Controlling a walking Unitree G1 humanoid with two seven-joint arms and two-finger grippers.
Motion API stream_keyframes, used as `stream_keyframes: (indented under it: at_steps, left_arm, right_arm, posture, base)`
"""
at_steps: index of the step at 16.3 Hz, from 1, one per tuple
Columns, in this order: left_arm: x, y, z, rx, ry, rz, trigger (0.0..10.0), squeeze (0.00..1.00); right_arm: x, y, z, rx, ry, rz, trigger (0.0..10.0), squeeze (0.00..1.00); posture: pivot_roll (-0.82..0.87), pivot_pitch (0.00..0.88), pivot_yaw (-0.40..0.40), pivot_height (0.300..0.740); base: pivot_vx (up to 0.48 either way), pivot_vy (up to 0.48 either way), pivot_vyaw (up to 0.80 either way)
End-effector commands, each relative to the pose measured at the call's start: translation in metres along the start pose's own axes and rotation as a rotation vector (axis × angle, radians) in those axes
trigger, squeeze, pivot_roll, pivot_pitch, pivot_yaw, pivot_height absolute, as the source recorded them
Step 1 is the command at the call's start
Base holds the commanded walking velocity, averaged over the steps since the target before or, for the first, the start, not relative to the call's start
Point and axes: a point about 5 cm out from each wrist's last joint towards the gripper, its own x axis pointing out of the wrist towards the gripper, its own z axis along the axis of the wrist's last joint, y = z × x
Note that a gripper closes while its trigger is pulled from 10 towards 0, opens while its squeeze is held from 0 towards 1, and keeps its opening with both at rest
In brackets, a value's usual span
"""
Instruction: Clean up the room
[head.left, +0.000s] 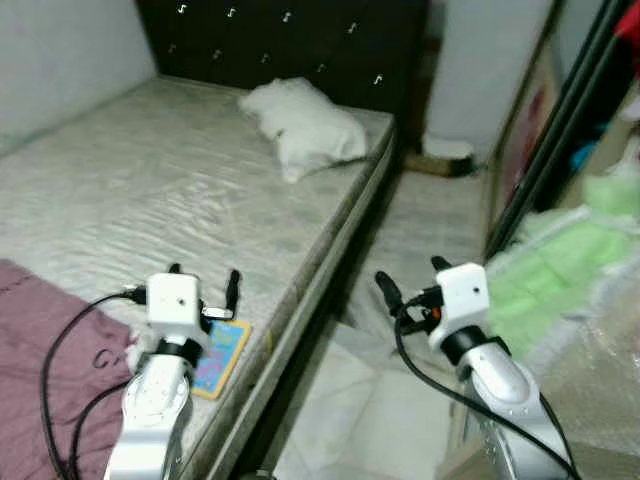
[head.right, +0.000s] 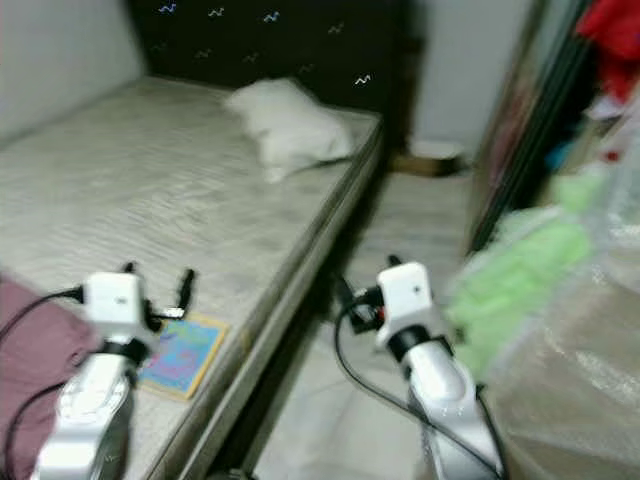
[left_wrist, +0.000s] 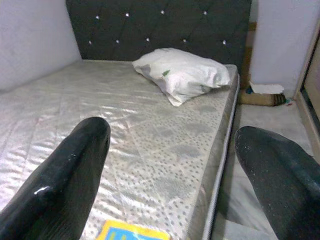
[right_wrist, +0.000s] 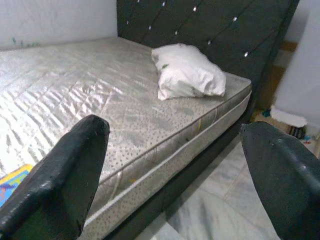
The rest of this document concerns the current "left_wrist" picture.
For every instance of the brown cardboard sheet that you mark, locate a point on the brown cardboard sheet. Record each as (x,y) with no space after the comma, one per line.
(251,50)

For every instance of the white quilted mattress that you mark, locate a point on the white quilted mattress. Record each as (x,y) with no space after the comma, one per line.
(125,125)

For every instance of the white torn paper sheet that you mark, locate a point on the white torn paper sheet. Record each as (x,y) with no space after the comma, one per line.
(267,88)

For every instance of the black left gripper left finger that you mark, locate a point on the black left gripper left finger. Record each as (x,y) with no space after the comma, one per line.
(55,187)

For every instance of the beige wardrobe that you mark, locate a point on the beige wardrobe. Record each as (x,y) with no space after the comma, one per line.
(310,87)

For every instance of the dark tufted headboard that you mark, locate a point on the dark tufted headboard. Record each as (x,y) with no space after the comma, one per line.
(162,27)

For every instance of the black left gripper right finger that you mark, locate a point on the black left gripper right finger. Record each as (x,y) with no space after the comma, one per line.
(287,187)

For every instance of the yellow blue book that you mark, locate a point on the yellow blue book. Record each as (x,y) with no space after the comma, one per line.
(130,232)

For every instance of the white pillow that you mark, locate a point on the white pillow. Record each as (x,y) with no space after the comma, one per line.
(185,70)

